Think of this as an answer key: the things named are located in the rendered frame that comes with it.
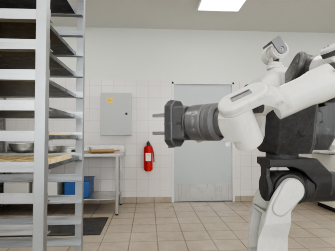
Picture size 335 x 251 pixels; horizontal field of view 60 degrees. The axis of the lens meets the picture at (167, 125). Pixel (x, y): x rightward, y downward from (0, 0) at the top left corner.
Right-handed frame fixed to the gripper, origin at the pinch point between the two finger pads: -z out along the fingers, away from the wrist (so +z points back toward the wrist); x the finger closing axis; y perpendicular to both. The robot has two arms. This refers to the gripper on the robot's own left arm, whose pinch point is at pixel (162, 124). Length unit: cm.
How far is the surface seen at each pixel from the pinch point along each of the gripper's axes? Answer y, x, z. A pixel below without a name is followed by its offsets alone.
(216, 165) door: -378, -54, -222
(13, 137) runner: 24.7, -3.4, -35.9
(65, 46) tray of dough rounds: 1, 32, -50
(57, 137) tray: 9.6, -3.4, -39.4
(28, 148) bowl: -126, -20, -387
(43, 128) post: 20.2, -0.9, -27.2
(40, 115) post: 20.7, 2.6, -27.6
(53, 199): -3, -30, -67
